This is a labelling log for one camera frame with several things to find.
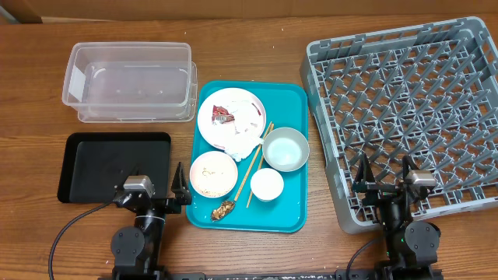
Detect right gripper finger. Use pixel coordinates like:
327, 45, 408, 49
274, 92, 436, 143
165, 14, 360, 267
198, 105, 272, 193
353, 153, 376, 185
402, 155, 419, 183

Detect pink bowl with rice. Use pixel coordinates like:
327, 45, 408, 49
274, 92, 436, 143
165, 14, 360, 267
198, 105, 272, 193
189, 151, 238, 198

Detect red snack wrapper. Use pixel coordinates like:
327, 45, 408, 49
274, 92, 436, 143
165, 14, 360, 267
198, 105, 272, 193
212, 105, 235, 124

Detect grey bowl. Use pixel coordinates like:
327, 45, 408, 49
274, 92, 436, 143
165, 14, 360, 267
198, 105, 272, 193
262, 127, 310, 172

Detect white napkin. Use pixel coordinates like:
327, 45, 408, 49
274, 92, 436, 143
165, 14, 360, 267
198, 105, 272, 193
224, 100, 265, 162

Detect small white cup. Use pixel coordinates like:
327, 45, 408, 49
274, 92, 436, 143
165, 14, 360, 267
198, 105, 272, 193
250, 168, 284, 202

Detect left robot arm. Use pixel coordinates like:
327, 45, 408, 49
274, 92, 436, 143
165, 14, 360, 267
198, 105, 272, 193
110, 163, 192, 279

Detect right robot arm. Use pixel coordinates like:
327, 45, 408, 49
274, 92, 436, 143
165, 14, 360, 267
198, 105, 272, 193
345, 155, 443, 280

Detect grey dish rack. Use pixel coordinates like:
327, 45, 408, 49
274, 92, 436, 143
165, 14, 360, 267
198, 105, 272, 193
300, 17, 497, 234

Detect brown food scrap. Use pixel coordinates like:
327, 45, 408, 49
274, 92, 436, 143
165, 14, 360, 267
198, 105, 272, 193
211, 201, 236, 222

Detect black tray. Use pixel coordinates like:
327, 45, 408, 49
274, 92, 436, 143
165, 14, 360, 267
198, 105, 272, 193
58, 132, 171, 203

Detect teal serving tray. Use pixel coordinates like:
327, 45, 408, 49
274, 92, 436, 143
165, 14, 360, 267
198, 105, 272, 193
186, 80, 309, 233

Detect large pink plate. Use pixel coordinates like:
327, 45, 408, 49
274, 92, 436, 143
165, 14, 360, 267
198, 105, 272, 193
197, 88, 266, 149

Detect wooden chopstick right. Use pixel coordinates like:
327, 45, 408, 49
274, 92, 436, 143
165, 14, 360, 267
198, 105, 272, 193
246, 123, 275, 209

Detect wooden chopstick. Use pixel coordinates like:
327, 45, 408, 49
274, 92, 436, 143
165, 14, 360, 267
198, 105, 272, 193
234, 121, 274, 202
246, 123, 275, 209

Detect wooden chopstick left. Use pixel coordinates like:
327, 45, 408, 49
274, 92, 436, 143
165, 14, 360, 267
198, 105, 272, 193
234, 121, 274, 202

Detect clear plastic bin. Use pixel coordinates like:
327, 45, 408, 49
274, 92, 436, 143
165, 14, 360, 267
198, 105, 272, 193
61, 41, 198, 123

